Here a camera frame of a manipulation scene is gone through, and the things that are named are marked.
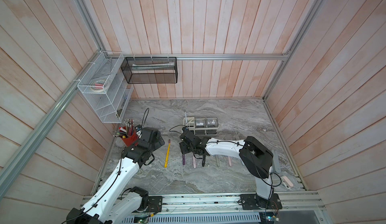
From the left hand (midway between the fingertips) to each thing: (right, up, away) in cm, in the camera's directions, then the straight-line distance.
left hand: (154, 143), depth 80 cm
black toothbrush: (+28, -12, +8) cm, 31 cm away
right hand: (+15, -4, +12) cm, 20 cm away
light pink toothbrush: (+22, -13, +7) cm, 27 cm away
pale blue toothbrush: (+17, +14, +14) cm, 26 cm away
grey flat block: (+70, -12, +6) cm, 72 cm away
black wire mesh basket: (-5, +43, +10) cm, 45 cm away
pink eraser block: (+72, -19, -2) cm, 74 cm away
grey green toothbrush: (+36, -12, +8) cm, 39 cm away
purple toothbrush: (+16, -12, +9) cm, 21 cm away
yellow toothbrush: (+6, -8, +10) cm, 14 cm away
